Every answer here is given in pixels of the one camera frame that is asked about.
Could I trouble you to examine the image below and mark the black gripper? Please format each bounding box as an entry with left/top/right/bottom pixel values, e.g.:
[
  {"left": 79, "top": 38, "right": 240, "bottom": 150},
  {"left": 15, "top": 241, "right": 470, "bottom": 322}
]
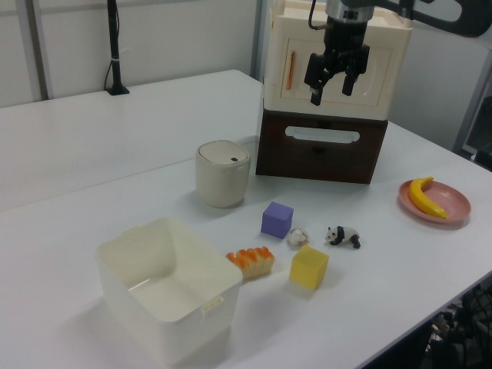
[{"left": 304, "top": 17, "right": 371, "bottom": 107}]

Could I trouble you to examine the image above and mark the toy bread loaf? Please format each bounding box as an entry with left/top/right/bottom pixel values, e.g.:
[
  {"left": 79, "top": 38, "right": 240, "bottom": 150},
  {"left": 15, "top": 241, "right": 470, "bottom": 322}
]
[{"left": 225, "top": 246, "right": 276, "bottom": 279}]

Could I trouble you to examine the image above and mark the white plastic basket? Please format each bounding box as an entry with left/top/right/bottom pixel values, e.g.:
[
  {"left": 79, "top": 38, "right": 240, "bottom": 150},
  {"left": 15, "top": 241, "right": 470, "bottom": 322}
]
[{"left": 95, "top": 216, "right": 244, "bottom": 365}]

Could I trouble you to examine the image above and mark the cream wooden cabinet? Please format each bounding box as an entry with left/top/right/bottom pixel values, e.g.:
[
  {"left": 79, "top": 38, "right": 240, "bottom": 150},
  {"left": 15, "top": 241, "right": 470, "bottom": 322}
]
[{"left": 262, "top": 0, "right": 414, "bottom": 121}]

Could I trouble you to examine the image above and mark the brown drawer box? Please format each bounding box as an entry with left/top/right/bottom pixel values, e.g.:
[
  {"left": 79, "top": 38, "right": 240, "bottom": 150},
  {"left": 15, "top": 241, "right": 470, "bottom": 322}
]
[{"left": 255, "top": 108, "right": 389, "bottom": 186}]

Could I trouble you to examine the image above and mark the yellow toy banana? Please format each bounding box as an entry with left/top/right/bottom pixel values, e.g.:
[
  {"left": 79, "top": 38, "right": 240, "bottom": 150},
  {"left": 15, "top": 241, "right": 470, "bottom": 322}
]
[{"left": 407, "top": 176, "right": 449, "bottom": 220}]

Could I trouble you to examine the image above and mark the cream lidded trash can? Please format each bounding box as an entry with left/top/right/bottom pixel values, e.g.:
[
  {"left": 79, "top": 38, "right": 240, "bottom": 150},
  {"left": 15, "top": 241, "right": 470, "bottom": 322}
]
[{"left": 194, "top": 140, "right": 251, "bottom": 209}]

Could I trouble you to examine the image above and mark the toy panda figure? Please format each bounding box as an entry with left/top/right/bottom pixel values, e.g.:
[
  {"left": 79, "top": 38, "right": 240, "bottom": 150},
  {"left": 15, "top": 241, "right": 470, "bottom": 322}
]
[{"left": 324, "top": 225, "right": 362, "bottom": 250}]

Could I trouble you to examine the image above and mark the purple foam cube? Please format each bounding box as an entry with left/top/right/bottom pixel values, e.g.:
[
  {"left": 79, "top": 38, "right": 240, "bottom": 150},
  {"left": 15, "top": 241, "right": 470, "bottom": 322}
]
[{"left": 260, "top": 201, "right": 294, "bottom": 241}]

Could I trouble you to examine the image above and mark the pink plate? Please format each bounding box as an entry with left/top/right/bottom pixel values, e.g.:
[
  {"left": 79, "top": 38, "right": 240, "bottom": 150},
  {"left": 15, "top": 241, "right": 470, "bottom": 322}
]
[{"left": 397, "top": 178, "right": 472, "bottom": 224}]

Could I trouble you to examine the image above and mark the yellow foam cube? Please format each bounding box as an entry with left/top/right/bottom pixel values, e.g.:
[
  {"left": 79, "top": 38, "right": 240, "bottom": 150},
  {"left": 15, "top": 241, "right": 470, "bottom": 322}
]
[{"left": 288, "top": 244, "right": 331, "bottom": 291}]

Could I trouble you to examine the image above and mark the black chair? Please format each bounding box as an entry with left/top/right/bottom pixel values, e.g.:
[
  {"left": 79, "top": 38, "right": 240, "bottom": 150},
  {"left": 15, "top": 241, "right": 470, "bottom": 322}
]
[{"left": 422, "top": 268, "right": 492, "bottom": 369}]

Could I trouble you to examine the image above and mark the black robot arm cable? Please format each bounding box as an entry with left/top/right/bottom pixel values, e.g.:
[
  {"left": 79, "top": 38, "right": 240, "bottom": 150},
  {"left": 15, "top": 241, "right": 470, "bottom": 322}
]
[{"left": 308, "top": 0, "right": 328, "bottom": 31}]

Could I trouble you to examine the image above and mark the black camera pole stand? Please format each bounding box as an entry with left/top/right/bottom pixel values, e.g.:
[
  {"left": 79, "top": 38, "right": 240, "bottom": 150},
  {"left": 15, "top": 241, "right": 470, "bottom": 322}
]
[{"left": 105, "top": 0, "right": 131, "bottom": 96}]

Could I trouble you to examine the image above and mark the black cable along pole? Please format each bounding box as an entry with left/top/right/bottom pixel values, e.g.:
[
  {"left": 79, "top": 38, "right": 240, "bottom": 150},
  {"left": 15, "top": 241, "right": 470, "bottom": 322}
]
[{"left": 103, "top": 57, "right": 116, "bottom": 92}]

